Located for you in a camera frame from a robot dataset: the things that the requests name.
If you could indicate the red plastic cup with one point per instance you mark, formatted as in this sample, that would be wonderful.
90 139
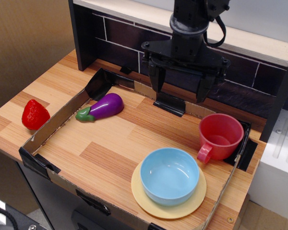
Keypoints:
219 135

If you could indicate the wooden shelf with dark posts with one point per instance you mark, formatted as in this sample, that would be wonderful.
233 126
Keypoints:
256 85

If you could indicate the yellow plate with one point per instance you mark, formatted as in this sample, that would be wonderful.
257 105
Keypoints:
164 212

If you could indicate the white side unit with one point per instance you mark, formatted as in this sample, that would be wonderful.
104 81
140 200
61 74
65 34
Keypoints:
269 187

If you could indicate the cardboard tray border with tape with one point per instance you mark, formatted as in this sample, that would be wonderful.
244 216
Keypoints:
89 165

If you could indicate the red toy strawberry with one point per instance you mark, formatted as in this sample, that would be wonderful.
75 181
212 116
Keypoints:
35 115

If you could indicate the light blue bowl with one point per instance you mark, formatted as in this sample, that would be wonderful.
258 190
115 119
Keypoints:
169 176

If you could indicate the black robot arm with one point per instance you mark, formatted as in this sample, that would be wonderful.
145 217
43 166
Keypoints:
191 18

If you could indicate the purple toy eggplant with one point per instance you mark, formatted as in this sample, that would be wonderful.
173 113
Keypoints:
110 105

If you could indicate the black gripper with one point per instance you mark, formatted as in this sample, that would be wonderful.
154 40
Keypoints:
184 54

